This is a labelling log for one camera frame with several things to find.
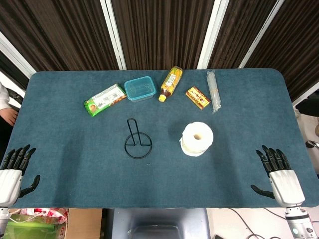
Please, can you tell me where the black and white left hand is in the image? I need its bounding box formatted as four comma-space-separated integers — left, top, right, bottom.
0, 144, 41, 208

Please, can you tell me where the black and white right hand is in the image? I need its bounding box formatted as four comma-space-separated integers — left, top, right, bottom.
250, 145, 306, 208

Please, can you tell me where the white paper towel roll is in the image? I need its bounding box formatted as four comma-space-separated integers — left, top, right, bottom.
179, 121, 214, 157

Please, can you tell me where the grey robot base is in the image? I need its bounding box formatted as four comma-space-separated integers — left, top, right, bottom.
109, 208, 210, 239

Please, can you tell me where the black metal paper holder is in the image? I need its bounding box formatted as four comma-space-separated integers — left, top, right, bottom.
124, 119, 153, 159

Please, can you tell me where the red and white plastic bag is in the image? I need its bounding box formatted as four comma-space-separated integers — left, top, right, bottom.
21, 208, 69, 225

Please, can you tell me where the green packet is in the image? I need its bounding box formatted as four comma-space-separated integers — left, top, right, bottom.
4, 216, 58, 239

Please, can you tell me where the bystander in white sleeve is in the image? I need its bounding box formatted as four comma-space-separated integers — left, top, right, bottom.
0, 82, 18, 127

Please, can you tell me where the brown cardboard box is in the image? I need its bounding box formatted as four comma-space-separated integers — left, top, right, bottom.
66, 208, 103, 239

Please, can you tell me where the yellow and red carton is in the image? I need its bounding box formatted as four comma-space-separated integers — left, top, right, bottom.
185, 86, 212, 110

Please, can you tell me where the green snack pack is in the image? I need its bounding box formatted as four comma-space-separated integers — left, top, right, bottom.
83, 83, 128, 118

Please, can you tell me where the blue felt table cover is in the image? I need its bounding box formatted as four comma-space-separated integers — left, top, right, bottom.
4, 68, 317, 209

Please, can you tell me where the dark brown slatted panel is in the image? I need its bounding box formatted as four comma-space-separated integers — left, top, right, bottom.
209, 0, 278, 69
245, 0, 319, 101
111, 0, 220, 71
0, 0, 118, 73

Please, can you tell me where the yellow tea bottle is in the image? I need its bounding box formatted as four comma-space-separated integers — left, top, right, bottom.
158, 65, 183, 103

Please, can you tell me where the clear container with blue lid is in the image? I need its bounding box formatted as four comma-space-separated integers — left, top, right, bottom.
124, 76, 157, 103

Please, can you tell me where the white partition frame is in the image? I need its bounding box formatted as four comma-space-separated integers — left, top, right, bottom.
0, 32, 37, 78
238, 0, 285, 69
196, 0, 230, 70
99, 0, 128, 70
291, 81, 319, 107

